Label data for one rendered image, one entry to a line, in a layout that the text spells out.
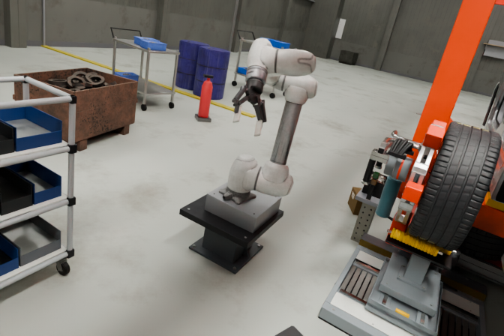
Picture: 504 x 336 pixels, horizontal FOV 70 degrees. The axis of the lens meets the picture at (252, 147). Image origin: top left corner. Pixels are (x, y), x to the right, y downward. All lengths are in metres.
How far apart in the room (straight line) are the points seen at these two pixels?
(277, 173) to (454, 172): 0.91
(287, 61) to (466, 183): 0.98
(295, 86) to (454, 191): 0.95
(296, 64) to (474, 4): 1.29
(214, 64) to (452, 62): 4.41
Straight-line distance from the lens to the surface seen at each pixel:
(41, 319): 2.11
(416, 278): 2.41
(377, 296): 2.34
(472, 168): 1.91
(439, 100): 2.52
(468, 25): 2.52
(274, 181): 2.15
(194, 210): 2.31
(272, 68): 1.56
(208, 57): 6.25
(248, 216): 2.16
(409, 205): 1.99
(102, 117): 3.86
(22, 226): 2.37
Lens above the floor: 1.49
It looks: 20 degrees down
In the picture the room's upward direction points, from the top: 11 degrees clockwise
